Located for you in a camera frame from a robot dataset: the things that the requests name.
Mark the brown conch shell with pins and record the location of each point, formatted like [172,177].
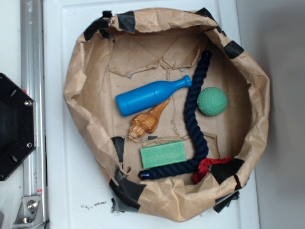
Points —
[146,122]

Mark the blue plastic bottle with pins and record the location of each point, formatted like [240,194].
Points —
[149,95]

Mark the brown paper bag bin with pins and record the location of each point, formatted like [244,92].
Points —
[118,53]

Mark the green sponge block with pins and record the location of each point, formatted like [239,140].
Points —
[164,154]

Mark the green rubber ball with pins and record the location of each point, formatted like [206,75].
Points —
[212,101]

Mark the red cloth scrap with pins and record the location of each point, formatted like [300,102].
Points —
[203,168]

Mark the white tray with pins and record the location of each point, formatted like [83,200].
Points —
[79,196]

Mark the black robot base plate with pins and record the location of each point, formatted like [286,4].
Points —
[17,131]

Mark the aluminium rail profile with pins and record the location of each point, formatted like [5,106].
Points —
[32,81]

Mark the metal corner bracket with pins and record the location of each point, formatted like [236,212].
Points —
[30,213]

